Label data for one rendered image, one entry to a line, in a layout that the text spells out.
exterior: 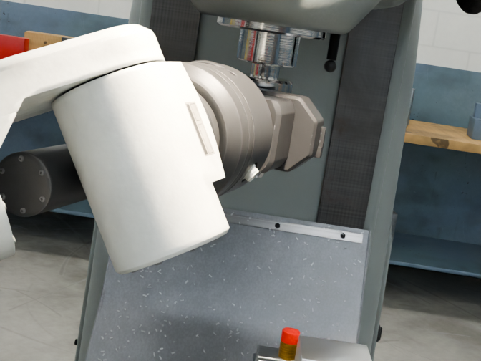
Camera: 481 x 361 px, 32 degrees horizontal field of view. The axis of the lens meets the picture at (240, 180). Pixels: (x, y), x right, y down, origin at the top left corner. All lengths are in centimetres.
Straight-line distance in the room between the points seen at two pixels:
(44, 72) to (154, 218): 9
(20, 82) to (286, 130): 23
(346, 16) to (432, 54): 435
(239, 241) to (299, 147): 46
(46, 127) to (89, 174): 465
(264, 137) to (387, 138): 53
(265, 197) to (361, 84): 18
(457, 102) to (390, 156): 391
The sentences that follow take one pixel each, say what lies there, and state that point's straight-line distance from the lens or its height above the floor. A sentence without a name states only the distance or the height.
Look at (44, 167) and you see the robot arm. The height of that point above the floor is 122.
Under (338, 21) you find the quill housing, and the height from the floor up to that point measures 132.
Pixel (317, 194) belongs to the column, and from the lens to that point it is 106.
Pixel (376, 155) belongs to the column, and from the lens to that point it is 105.
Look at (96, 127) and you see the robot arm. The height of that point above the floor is 125.
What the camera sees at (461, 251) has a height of 23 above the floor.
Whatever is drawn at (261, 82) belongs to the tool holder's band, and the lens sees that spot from 64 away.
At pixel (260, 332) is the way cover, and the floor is 94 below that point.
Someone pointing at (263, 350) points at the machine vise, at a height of 102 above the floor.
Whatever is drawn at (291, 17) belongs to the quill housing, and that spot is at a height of 132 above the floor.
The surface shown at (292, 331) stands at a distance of 75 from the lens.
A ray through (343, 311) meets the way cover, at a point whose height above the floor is 98.
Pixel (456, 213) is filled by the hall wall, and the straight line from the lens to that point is 508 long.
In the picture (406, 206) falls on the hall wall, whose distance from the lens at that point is 502.
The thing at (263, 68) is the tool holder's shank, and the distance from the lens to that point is 65.
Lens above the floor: 131
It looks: 11 degrees down
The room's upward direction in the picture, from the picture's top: 9 degrees clockwise
